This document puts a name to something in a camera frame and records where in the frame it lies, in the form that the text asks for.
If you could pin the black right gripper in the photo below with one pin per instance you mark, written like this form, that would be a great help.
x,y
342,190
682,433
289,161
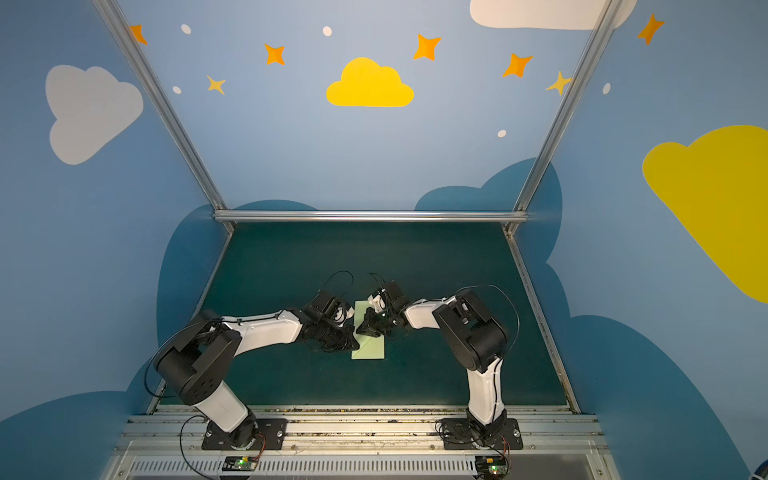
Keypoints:
x,y
377,321

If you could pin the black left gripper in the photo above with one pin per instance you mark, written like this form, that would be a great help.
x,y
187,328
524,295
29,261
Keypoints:
x,y
335,335

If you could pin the light green paper sheet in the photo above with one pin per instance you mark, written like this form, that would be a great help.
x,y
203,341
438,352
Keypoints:
x,y
370,348

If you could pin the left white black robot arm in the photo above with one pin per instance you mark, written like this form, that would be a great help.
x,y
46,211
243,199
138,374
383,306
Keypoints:
x,y
195,361

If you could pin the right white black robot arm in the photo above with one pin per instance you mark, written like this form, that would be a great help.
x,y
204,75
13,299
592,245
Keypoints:
x,y
478,341

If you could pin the left green circuit board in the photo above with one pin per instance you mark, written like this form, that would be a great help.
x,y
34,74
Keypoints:
x,y
240,464

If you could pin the green circuit board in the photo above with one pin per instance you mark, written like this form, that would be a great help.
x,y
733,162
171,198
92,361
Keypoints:
x,y
491,468
240,464

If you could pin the right green circuit board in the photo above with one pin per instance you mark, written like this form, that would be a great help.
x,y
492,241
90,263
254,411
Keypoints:
x,y
491,468

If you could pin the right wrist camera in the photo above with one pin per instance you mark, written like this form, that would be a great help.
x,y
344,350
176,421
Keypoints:
x,y
389,297

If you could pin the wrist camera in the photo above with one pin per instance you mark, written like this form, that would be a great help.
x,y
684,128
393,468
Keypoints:
x,y
389,297
324,305

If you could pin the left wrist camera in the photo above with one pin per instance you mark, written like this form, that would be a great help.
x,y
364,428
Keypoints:
x,y
324,305

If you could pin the aluminium front rail platform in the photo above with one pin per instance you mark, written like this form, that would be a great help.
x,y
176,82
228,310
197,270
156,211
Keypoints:
x,y
362,442

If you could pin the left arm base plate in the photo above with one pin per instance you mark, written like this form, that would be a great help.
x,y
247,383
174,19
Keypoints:
x,y
252,434

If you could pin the aluminium back frame rail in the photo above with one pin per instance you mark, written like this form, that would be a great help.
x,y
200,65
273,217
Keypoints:
x,y
253,216

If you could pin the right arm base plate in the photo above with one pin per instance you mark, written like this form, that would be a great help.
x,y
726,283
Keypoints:
x,y
465,434

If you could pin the right side floor rail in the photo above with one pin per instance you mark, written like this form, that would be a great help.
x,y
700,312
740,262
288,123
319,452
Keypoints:
x,y
542,323

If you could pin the aluminium right corner post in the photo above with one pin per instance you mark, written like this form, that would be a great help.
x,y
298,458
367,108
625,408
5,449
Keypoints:
x,y
593,51

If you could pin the aluminium corner post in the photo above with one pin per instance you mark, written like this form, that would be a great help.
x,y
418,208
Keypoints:
x,y
115,20
593,51

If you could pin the aluminium left corner post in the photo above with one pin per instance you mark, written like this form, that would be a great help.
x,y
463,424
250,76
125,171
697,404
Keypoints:
x,y
115,20

